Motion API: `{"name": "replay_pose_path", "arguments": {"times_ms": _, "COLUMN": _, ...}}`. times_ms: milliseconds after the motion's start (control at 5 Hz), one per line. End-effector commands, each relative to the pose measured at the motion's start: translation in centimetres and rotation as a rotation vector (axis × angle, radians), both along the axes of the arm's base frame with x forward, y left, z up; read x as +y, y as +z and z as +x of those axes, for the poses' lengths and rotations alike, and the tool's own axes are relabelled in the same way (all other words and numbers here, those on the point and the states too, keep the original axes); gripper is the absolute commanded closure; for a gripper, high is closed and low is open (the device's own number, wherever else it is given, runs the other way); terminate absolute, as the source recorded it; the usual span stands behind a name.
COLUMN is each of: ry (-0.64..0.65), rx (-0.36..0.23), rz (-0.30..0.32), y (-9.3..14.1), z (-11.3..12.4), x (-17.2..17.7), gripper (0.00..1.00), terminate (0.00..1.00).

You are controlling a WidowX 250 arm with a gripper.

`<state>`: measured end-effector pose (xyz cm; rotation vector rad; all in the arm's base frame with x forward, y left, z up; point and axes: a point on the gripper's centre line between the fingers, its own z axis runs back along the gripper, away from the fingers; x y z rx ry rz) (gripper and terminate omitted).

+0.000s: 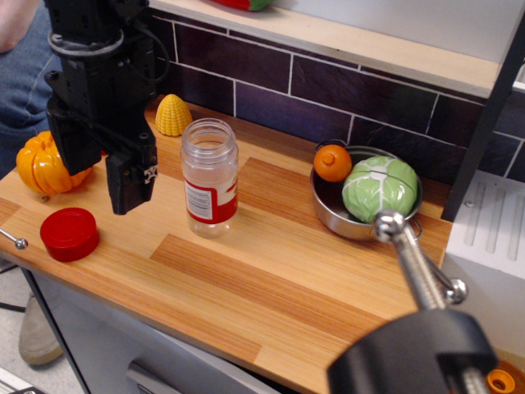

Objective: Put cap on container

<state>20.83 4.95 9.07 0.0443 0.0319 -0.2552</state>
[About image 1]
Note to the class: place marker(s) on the clear plastic jar red label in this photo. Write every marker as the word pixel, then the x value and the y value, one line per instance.
pixel 210 166

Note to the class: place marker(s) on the beige shoe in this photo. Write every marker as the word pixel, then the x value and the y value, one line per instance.
pixel 37 343

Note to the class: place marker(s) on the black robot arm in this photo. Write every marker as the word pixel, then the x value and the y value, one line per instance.
pixel 94 19

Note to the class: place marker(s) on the red green toy on shelf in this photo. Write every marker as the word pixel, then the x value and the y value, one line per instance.
pixel 245 5

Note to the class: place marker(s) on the yellow toy corn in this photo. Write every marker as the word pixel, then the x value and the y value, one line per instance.
pixel 173 116

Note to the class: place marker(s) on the grey drawer handle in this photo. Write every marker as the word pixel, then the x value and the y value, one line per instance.
pixel 141 381

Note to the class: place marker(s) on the orange toy fruit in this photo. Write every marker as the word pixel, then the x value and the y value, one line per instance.
pixel 332 163

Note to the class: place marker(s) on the red plastic cap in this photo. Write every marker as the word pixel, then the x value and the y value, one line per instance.
pixel 69 234

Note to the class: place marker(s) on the black metal clamp with screw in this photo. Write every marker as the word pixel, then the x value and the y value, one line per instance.
pixel 434 350

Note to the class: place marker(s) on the wooden shelf board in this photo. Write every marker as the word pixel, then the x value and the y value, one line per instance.
pixel 420 62

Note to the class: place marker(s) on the small steel pot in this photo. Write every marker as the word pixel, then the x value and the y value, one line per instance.
pixel 327 200

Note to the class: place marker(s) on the small metal clamp rod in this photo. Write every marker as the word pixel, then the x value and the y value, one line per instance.
pixel 19 243

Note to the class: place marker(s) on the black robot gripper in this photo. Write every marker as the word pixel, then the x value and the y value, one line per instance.
pixel 98 100

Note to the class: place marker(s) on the person leg in jeans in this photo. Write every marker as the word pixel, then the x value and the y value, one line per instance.
pixel 25 59

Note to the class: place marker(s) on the green toy cabbage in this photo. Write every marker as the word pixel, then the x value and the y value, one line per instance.
pixel 378 183

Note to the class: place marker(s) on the orange toy pumpkin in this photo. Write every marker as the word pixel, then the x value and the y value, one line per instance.
pixel 40 167

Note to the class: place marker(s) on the white toy sink unit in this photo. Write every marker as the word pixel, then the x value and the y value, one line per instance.
pixel 487 238

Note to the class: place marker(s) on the black shelf post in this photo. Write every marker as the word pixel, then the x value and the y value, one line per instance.
pixel 509 69

